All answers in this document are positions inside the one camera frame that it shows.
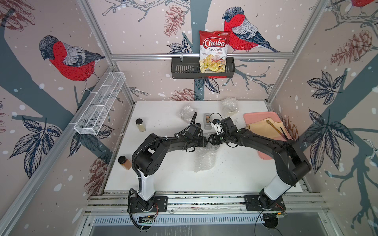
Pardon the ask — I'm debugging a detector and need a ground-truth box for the bubble wrap sheet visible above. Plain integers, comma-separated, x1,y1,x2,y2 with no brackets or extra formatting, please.
194,143,219,173
220,97,239,117
179,105,196,124

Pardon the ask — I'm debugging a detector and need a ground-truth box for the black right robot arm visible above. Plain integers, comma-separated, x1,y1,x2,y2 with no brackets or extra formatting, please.
208,128,312,209

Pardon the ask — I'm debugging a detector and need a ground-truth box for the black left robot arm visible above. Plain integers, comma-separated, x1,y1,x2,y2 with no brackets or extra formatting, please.
132,133,208,211

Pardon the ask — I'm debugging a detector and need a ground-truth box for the pink plastic tray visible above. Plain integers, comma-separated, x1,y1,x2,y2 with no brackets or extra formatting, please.
243,111,293,160

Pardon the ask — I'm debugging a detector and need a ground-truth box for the gold spoon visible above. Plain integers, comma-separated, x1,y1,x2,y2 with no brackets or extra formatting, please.
266,120,284,136

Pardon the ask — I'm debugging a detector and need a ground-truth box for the glass jar black lid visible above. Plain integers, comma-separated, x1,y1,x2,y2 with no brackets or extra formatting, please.
135,118,146,132

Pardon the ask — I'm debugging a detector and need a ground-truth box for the orange bottle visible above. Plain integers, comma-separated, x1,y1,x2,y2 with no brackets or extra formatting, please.
118,156,132,170

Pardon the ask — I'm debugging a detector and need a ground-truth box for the red cassava chips bag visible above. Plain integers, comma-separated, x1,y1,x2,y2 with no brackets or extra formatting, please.
199,30,229,74

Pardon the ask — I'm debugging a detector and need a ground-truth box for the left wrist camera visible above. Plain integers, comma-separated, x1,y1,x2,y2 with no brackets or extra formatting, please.
185,123,203,139

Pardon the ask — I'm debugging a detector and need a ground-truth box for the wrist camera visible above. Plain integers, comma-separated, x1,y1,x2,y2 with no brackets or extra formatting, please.
185,123,203,139
212,117,238,135

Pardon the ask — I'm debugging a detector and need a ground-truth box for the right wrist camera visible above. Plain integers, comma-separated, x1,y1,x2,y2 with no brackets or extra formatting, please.
212,117,238,135

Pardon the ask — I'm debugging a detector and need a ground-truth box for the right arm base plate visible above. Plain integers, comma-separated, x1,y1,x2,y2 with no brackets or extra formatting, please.
244,195,286,211

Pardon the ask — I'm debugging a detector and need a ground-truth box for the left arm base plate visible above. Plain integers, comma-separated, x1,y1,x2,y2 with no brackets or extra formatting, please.
128,196,168,213

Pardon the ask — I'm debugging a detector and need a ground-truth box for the black wire wall basket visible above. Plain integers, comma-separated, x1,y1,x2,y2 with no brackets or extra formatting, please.
171,56,236,80

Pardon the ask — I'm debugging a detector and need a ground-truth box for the white mesh wall shelf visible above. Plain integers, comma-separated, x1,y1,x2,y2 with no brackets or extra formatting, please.
74,72,126,135

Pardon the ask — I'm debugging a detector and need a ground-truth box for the horizontal aluminium frame bar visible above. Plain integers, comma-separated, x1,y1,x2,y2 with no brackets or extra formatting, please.
110,52,294,62

